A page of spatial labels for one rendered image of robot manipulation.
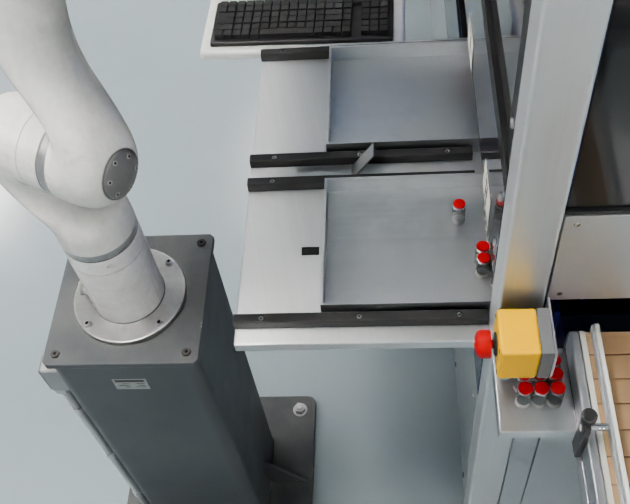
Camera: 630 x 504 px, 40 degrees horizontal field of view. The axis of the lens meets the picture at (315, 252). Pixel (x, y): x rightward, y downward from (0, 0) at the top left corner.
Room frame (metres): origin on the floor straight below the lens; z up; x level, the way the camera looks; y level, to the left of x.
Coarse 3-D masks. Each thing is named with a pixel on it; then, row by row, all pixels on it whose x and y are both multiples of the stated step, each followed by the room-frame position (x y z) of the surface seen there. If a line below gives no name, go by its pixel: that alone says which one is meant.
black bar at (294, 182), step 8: (296, 176) 1.01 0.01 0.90; (304, 176) 1.01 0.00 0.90; (312, 176) 1.00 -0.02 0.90; (320, 176) 1.00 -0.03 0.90; (328, 176) 1.00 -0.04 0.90; (336, 176) 1.00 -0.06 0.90; (344, 176) 0.99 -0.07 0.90; (352, 176) 0.99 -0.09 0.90; (360, 176) 0.99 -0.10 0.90; (368, 176) 0.98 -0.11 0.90; (248, 184) 1.01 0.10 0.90; (256, 184) 1.01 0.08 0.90; (264, 184) 1.00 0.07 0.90; (272, 184) 1.00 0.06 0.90; (280, 184) 1.00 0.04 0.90; (288, 184) 1.00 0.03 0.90; (296, 184) 0.99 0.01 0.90; (304, 184) 0.99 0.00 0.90; (312, 184) 0.99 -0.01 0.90; (320, 184) 0.99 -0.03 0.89
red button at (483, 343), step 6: (480, 330) 0.58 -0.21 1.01; (486, 330) 0.58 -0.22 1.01; (474, 336) 0.58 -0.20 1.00; (480, 336) 0.57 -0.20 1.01; (486, 336) 0.57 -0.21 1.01; (474, 342) 0.57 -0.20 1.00; (480, 342) 0.56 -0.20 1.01; (486, 342) 0.56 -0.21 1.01; (492, 342) 0.57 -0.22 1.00; (474, 348) 0.57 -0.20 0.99; (480, 348) 0.56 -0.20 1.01; (486, 348) 0.56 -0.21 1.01; (480, 354) 0.55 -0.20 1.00; (486, 354) 0.55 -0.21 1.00
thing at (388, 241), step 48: (336, 192) 0.97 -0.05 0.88; (384, 192) 0.96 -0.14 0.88; (432, 192) 0.94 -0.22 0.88; (480, 192) 0.92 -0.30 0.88; (336, 240) 0.87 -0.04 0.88; (384, 240) 0.85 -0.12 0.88; (432, 240) 0.84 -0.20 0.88; (480, 240) 0.82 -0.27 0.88; (336, 288) 0.77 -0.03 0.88; (384, 288) 0.76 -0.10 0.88; (432, 288) 0.75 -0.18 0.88; (480, 288) 0.73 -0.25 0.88
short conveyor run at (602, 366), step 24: (576, 336) 0.59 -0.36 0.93; (600, 336) 0.57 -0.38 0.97; (624, 336) 0.58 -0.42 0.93; (576, 360) 0.56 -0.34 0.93; (600, 360) 0.53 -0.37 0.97; (624, 360) 0.55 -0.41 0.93; (576, 384) 0.52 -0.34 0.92; (600, 384) 0.50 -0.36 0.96; (624, 384) 0.51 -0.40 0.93; (576, 408) 0.50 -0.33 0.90; (600, 408) 0.48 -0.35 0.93; (624, 408) 0.47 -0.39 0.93; (576, 432) 0.45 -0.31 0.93; (600, 432) 0.44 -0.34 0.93; (624, 432) 0.44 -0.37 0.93; (576, 456) 0.43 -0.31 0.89; (600, 456) 0.41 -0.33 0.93; (624, 456) 0.41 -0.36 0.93; (600, 480) 0.38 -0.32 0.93; (624, 480) 0.36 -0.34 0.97
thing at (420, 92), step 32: (352, 64) 1.29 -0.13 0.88; (384, 64) 1.28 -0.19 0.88; (416, 64) 1.27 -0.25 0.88; (448, 64) 1.25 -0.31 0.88; (352, 96) 1.21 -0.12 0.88; (384, 96) 1.19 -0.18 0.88; (416, 96) 1.18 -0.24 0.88; (448, 96) 1.17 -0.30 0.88; (352, 128) 1.12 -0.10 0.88; (384, 128) 1.11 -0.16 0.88; (416, 128) 1.10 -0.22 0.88; (448, 128) 1.08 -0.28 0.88
